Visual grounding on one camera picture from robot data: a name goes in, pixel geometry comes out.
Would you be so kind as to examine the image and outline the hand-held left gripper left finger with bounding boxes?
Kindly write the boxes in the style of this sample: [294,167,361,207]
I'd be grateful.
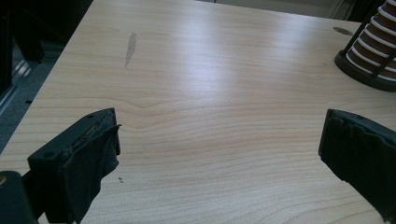
[27,107,122,224]

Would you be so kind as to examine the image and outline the aluminium frame rail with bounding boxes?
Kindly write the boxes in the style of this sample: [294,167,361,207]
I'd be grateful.
[0,57,34,110]

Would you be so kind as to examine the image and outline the stack of brown paper cups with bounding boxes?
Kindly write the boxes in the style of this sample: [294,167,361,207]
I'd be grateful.
[345,0,396,84]

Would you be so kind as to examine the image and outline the black wire cup holder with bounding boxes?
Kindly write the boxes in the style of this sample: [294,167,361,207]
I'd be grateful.
[333,12,396,93]

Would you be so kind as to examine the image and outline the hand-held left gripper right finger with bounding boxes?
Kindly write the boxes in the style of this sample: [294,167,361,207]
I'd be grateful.
[318,108,396,224]

